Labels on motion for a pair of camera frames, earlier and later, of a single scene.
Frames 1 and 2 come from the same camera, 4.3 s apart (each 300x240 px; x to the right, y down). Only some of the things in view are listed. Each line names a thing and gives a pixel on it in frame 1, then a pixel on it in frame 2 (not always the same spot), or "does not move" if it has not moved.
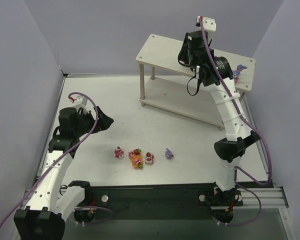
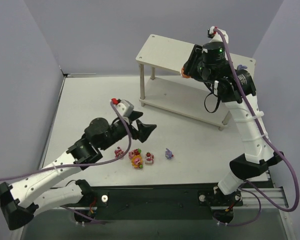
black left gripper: x=95 y=120 -> x=133 y=127
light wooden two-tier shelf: x=163 y=80 does not move
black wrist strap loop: x=198 y=87 -> x=217 y=105
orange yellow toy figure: x=137 y=162 does not move
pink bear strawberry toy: x=118 y=152 does not move
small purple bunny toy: x=168 y=154 does not move
